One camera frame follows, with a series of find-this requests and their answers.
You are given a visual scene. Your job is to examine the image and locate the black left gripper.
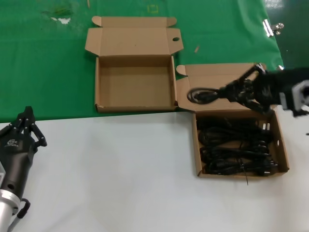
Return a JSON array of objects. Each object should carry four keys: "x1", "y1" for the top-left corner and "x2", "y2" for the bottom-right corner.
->
[{"x1": 0, "y1": 105, "x2": 48, "y2": 201}]

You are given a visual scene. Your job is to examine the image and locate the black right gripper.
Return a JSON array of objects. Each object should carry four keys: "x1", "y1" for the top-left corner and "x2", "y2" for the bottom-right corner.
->
[{"x1": 225, "y1": 62, "x2": 309, "y2": 115}]

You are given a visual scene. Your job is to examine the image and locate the black power cable bundle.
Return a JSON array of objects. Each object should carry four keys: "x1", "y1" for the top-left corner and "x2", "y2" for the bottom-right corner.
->
[
  {"x1": 200, "y1": 147, "x2": 279, "y2": 187},
  {"x1": 187, "y1": 86, "x2": 232, "y2": 105},
  {"x1": 199, "y1": 130, "x2": 270, "y2": 158}
]

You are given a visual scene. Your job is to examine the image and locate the shallow open cardboard box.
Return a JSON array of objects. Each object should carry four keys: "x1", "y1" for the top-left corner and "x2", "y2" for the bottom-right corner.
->
[{"x1": 84, "y1": 15, "x2": 184, "y2": 114}]

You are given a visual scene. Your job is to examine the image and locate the green table cloth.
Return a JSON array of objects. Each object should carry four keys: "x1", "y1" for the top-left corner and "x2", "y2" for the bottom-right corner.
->
[{"x1": 0, "y1": 0, "x2": 305, "y2": 124}]

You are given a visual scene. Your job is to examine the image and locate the black cable bundle white prongs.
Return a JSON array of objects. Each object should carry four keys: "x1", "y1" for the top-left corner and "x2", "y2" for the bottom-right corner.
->
[{"x1": 197, "y1": 117, "x2": 271, "y2": 140}]

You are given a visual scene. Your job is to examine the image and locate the cardboard box holding cables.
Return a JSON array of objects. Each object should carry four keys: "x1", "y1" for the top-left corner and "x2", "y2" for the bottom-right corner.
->
[{"x1": 175, "y1": 62, "x2": 290, "y2": 179}]

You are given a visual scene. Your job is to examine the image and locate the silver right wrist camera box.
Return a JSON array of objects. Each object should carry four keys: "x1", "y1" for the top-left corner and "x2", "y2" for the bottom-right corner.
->
[{"x1": 279, "y1": 81, "x2": 309, "y2": 118}]

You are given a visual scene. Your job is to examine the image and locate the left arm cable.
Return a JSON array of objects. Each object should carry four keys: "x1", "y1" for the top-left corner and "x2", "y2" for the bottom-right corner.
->
[{"x1": 7, "y1": 198, "x2": 31, "y2": 232}]

